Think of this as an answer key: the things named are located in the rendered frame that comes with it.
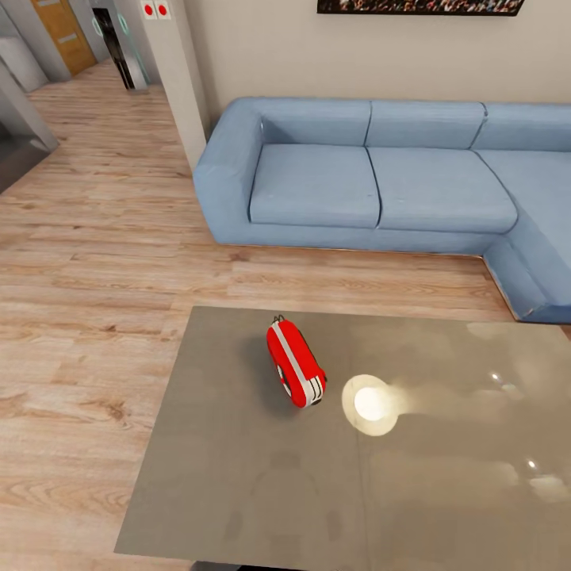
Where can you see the radio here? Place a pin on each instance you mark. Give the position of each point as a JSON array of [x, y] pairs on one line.
[[301, 375]]

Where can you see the stairs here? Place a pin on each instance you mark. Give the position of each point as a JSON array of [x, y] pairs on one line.
[[18, 155]]

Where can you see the door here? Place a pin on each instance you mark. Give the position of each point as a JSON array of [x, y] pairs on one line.
[[60, 23]]

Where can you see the coffee table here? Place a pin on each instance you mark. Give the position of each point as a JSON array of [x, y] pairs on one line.
[[438, 445]]

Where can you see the sofa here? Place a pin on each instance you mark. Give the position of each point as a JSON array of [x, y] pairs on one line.
[[449, 178]]

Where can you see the standing mirror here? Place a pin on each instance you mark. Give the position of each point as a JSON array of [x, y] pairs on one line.
[[112, 27]]

